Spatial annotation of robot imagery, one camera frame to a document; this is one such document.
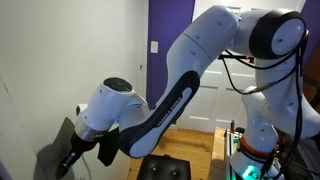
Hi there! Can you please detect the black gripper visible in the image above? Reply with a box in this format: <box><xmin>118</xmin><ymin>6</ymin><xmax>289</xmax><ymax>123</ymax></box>
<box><xmin>59</xmin><ymin>131</ymin><xmax>101</xmax><ymax>172</ymax></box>

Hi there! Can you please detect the white panelled room door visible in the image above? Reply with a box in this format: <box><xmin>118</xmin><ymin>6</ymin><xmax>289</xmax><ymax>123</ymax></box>
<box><xmin>176</xmin><ymin>0</ymin><xmax>307</xmax><ymax>134</ymax></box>

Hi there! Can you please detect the black tufted leather ottoman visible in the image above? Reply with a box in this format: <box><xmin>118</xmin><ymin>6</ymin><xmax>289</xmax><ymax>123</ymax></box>
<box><xmin>137</xmin><ymin>153</ymin><xmax>192</xmax><ymax>180</ymax></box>

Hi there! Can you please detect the light wooden table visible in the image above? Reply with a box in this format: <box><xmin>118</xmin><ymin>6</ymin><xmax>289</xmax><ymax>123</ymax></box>
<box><xmin>209</xmin><ymin>126</ymin><xmax>228</xmax><ymax>180</ymax></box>

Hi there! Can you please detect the black rod with orange tips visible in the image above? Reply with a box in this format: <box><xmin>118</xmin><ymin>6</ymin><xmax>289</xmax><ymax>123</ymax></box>
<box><xmin>217</xmin><ymin>54</ymin><xmax>256</xmax><ymax>65</ymax></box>

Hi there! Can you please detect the grey workbench surface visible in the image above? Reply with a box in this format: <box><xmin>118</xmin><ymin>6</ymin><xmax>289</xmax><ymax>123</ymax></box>
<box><xmin>295</xmin><ymin>136</ymin><xmax>320</xmax><ymax>180</ymax></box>

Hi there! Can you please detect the brown wooden cabinet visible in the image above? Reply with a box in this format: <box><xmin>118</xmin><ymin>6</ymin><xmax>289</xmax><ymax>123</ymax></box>
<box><xmin>301</xmin><ymin>43</ymin><xmax>320</xmax><ymax>111</ymax></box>

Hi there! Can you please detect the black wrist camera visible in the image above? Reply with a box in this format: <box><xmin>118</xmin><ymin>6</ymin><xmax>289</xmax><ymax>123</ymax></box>
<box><xmin>97</xmin><ymin>127</ymin><xmax>121</xmax><ymax>167</ymax></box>

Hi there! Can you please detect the white light switch plate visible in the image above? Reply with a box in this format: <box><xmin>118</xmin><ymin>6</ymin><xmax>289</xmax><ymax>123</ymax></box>
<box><xmin>150</xmin><ymin>40</ymin><xmax>160</xmax><ymax>54</ymax></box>

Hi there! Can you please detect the aluminium frame rail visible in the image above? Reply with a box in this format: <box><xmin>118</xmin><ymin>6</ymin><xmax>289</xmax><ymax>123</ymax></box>
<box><xmin>224</xmin><ymin>129</ymin><xmax>244</xmax><ymax>180</ymax></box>

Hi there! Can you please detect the looping black cable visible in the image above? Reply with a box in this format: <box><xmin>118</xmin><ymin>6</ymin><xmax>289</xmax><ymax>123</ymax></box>
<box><xmin>219</xmin><ymin>49</ymin><xmax>278</xmax><ymax>96</ymax></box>

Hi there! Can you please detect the long black arm cable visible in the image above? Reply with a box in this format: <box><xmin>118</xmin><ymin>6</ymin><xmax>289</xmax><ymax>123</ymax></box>
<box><xmin>259</xmin><ymin>29</ymin><xmax>312</xmax><ymax>180</ymax></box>

